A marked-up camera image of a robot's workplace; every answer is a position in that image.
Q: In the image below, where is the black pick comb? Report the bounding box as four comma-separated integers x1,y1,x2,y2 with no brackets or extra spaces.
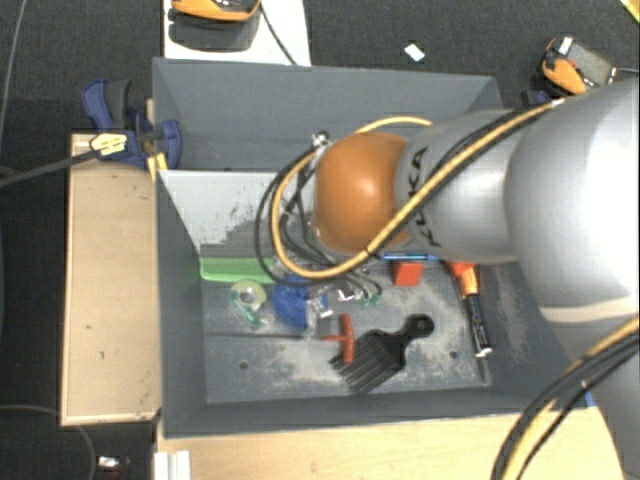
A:
327,313,436,396

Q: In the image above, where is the red block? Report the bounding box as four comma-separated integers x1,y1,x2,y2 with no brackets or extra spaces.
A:
389,261,424,288

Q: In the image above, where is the clear tape dispenser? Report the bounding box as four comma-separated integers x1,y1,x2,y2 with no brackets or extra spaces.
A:
228,278,274,329

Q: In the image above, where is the green flat block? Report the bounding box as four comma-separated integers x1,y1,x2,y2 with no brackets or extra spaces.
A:
199,256,277,285

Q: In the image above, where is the grey metal bin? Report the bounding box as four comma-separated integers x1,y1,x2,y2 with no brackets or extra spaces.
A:
151,56,591,439

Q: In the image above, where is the pale wood board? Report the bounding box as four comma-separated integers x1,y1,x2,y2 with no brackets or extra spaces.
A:
59,132,164,427

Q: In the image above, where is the red T-handle tool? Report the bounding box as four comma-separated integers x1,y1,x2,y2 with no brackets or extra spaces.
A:
321,313,357,365

